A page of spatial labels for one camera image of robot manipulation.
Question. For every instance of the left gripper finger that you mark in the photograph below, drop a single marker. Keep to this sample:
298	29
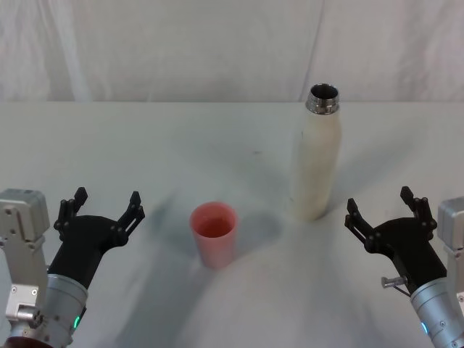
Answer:
130	219
69	210

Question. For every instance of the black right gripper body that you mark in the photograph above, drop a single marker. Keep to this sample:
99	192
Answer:
409	246

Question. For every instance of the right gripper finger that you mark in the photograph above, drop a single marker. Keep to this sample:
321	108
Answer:
422	212
360	226

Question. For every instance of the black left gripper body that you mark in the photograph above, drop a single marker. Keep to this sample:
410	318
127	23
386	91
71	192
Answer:
81	243

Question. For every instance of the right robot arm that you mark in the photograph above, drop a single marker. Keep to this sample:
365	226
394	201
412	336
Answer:
438	308

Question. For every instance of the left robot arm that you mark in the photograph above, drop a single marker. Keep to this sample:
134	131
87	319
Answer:
25	253

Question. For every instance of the cream vacuum bottle steel neck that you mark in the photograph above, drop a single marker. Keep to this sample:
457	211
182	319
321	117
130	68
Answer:
317	163

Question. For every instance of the pink plastic cup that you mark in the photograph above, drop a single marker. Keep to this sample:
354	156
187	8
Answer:
215	239

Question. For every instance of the white table cloth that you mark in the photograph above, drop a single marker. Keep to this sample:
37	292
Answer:
232	152

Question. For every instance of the white wrinkled curtain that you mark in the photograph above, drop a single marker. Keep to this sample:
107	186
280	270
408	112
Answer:
181	50

